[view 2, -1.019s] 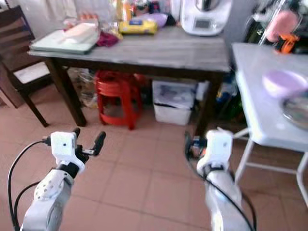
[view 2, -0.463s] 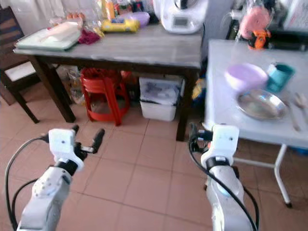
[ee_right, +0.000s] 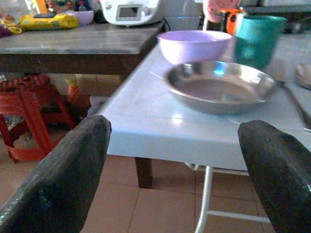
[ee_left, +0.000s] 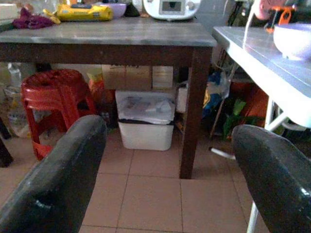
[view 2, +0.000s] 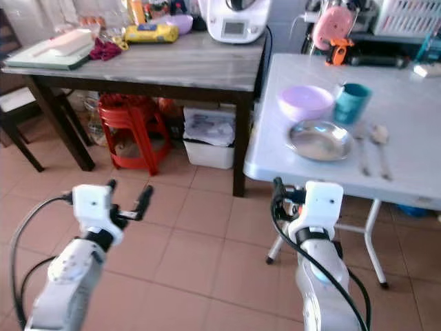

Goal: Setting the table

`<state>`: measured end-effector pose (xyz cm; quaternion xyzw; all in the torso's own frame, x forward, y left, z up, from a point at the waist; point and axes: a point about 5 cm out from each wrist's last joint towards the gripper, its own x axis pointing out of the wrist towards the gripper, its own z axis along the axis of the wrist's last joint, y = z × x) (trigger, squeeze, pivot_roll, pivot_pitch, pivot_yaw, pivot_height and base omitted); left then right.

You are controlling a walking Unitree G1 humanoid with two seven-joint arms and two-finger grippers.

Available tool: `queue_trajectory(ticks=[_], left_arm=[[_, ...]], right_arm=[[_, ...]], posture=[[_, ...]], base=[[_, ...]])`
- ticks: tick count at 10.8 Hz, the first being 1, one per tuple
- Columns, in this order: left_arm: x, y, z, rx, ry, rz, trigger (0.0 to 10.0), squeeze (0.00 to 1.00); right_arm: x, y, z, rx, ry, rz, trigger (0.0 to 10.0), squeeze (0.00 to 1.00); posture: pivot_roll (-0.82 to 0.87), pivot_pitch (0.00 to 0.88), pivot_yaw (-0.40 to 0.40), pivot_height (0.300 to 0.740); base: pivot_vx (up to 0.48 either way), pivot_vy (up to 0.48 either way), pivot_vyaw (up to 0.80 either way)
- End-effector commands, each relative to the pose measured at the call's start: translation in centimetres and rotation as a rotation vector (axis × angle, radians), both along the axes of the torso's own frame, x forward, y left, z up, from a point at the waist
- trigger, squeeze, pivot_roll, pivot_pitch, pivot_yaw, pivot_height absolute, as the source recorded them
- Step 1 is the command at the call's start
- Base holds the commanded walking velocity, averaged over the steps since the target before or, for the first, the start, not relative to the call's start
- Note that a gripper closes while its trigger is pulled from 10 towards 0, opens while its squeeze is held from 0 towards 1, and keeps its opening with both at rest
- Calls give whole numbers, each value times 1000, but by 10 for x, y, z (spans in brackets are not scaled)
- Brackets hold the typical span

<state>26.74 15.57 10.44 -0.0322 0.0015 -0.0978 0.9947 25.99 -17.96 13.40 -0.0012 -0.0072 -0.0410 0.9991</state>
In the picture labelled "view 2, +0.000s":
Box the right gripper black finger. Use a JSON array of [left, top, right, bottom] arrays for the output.
[[271, 177, 289, 221]]

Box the round metal plate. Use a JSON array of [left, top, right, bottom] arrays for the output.
[[287, 119, 356, 163]]

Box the red plastic stool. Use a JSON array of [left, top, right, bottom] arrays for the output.
[[97, 94, 167, 177]]

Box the white plastic bin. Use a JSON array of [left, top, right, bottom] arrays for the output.
[[182, 107, 239, 171]]

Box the metal fork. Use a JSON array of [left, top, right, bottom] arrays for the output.
[[354, 124, 373, 178]]

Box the large purple plastic bowl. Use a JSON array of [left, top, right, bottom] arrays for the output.
[[277, 84, 336, 124]]

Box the metal spoon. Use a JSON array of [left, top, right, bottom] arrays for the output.
[[369, 124, 394, 182]]

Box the teal plastic cup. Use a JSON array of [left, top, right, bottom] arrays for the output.
[[333, 82, 373, 127]]

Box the blue plastic basin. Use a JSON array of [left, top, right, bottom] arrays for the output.
[[394, 202, 439, 220]]

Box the white folding table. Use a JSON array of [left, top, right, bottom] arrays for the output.
[[243, 53, 441, 290]]

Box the dark wooden chair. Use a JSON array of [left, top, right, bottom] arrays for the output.
[[0, 10, 46, 173]]

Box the marble top wooden table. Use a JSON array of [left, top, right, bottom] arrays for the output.
[[1, 30, 272, 199]]

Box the dark red cloth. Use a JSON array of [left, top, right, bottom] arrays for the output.
[[89, 37, 122, 62]]

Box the pale green tray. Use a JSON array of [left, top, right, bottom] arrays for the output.
[[3, 39, 94, 72]]

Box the white folded cloth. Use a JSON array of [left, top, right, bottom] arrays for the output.
[[41, 28, 94, 58]]

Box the orange and black tool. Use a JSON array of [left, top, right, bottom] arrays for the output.
[[327, 37, 356, 68]]

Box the yellow package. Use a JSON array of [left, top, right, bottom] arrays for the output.
[[123, 23, 179, 46]]

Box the long black case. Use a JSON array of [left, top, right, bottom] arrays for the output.
[[349, 53, 409, 70]]

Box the orange bottle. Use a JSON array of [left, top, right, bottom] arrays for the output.
[[128, 0, 147, 28]]

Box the pink round gadget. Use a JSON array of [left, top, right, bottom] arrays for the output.
[[311, 5, 357, 51]]

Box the small purple bowl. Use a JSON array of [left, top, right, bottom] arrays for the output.
[[165, 14, 194, 36]]

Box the white kitchen appliance with display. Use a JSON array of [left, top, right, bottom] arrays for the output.
[[198, 0, 273, 46]]

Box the white plastic basket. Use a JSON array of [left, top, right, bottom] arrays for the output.
[[371, 0, 441, 39]]

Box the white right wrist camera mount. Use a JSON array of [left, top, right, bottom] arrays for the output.
[[288, 181, 345, 240]]

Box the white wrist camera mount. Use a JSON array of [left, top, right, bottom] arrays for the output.
[[288, 181, 345, 240], [72, 184, 125, 246]]

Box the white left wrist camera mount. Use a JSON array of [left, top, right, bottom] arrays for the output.
[[72, 184, 125, 246]]

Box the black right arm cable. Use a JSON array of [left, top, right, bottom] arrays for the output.
[[273, 201, 373, 331]]

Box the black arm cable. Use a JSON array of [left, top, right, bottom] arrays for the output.
[[273, 201, 373, 331], [9, 194, 76, 331]]

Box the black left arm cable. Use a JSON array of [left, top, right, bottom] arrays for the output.
[[9, 194, 76, 331]]

